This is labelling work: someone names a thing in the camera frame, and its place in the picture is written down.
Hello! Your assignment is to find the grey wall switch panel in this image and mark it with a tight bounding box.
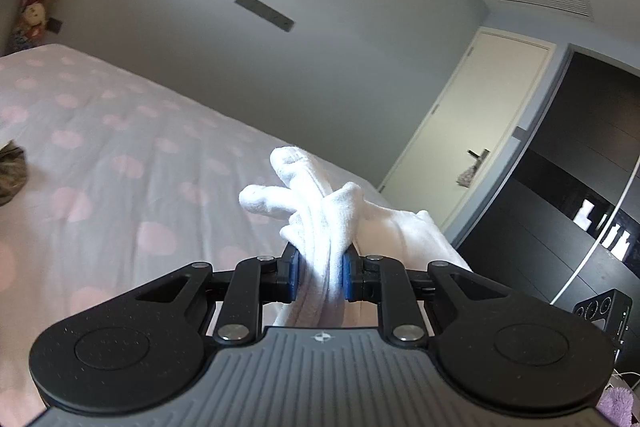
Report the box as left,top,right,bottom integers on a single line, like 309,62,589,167
234,0,296,34

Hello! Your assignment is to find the ceiling air vent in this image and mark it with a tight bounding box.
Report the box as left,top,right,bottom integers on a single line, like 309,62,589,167
484,0,595,24

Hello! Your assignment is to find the white sock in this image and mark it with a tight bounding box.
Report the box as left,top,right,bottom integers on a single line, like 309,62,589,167
239,181,475,328
269,146,361,328

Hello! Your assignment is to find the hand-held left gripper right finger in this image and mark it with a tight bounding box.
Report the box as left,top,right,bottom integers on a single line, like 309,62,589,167
341,246,546,348

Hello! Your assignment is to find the olive striped garment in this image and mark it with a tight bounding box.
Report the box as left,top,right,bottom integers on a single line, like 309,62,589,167
0,138,28,208

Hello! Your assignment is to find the small patterned bag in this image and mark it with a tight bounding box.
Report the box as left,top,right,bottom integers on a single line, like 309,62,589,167
455,158,479,188

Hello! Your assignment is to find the polka dot bed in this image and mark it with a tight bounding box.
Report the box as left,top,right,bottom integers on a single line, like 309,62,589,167
0,43,451,415

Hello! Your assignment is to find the purple fuzzy cloth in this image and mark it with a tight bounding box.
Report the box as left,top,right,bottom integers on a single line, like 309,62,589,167
597,384,640,427

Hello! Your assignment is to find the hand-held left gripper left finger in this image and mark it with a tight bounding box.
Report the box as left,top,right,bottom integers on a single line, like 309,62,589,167
92,243,302,348

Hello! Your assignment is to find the cream door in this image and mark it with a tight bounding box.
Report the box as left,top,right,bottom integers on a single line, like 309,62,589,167
379,28,557,220

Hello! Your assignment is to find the dark wardrobe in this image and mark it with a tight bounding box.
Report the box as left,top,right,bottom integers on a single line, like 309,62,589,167
457,51,640,308

